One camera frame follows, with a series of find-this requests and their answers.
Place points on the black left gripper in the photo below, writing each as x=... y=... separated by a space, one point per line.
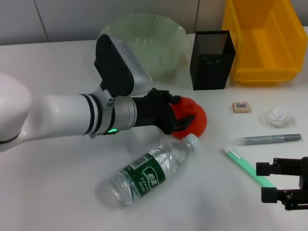
x=154 y=110

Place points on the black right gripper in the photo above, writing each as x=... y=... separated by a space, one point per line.
x=304 y=173

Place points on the orange fruit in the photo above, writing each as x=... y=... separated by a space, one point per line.
x=198 y=118

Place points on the white paper ball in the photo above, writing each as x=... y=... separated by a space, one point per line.
x=279 y=116

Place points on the clear plastic water bottle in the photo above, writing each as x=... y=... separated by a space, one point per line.
x=149 y=173

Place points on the mint green pen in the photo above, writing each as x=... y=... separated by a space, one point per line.
x=243 y=163

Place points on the silver marker pen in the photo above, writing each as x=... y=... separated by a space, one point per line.
x=267 y=139

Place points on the black mesh pen holder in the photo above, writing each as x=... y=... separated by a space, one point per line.
x=209 y=69

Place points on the small beige eraser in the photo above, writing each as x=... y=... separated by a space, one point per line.
x=242 y=107

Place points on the green glass fruit bowl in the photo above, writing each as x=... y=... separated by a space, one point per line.
x=156 y=41

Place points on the yellow plastic storage bin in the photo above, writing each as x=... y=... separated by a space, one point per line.
x=267 y=48

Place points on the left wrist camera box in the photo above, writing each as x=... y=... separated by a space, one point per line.
x=115 y=67

